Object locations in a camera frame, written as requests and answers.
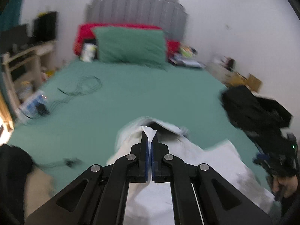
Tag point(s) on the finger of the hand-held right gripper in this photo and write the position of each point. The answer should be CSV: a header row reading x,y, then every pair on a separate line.
x,y
260,157

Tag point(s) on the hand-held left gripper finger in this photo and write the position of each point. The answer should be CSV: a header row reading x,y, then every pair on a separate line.
x,y
147,161
152,161

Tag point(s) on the white shirt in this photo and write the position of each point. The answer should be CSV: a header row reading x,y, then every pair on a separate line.
x,y
211,168

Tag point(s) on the pile of black clothes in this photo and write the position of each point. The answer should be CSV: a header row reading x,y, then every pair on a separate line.
x,y
248,107

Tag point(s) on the person's right hand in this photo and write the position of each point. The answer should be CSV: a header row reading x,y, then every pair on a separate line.
x,y
288,186

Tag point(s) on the bed with green sheet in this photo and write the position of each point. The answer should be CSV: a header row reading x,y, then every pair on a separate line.
x,y
140,93

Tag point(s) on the cardboard box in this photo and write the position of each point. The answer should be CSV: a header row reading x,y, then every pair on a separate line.
x,y
246,80

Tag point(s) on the white box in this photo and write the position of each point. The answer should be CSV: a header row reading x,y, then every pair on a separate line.
x,y
219,68

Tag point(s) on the pile of books and packets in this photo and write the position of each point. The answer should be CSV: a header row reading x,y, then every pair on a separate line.
x,y
186,57

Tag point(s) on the beige pants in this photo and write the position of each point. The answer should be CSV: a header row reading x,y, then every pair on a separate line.
x,y
39,192

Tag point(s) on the black power adapter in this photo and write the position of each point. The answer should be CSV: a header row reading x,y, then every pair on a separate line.
x,y
42,110

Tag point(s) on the green pillow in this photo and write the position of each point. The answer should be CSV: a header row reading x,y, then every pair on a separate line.
x,y
131,44

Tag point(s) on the white and blue power strip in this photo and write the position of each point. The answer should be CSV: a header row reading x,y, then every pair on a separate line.
x,y
31,103

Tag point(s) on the black garment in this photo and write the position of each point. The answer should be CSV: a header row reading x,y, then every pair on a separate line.
x,y
13,180

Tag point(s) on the red pillow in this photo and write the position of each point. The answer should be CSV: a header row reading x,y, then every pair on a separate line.
x,y
84,31

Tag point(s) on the grey padded headboard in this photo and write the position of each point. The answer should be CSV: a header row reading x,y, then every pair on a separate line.
x,y
136,9

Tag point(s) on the light wooden shelf desk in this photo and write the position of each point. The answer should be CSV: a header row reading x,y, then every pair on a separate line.
x,y
30,54

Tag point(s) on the teal curtain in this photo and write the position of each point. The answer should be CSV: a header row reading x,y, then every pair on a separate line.
x,y
10,7

